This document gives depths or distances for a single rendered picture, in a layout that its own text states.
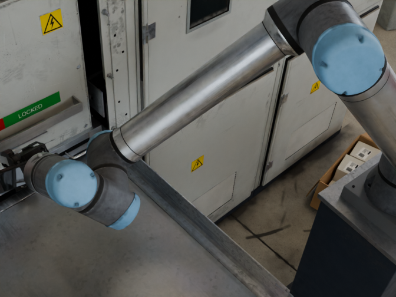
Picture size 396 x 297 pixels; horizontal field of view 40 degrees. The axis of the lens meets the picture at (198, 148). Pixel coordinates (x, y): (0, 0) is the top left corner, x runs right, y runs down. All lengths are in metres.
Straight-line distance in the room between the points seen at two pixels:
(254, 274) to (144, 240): 0.29
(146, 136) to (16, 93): 0.36
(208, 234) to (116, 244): 0.24
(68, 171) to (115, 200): 0.13
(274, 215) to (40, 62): 1.53
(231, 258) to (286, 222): 1.20
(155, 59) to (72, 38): 0.26
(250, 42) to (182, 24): 0.45
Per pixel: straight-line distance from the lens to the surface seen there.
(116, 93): 1.53
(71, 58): 1.43
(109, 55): 1.45
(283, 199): 2.67
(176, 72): 1.62
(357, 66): 0.99
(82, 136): 1.59
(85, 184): 1.10
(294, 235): 2.55
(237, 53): 1.12
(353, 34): 0.97
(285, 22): 1.09
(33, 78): 1.40
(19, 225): 1.51
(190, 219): 1.47
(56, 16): 1.35
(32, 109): 1.44
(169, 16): 1.49
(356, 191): 1.70
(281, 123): 2.37
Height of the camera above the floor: 2.03
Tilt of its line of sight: 46 degrees down
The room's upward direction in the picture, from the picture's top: 5 degrees clockwise
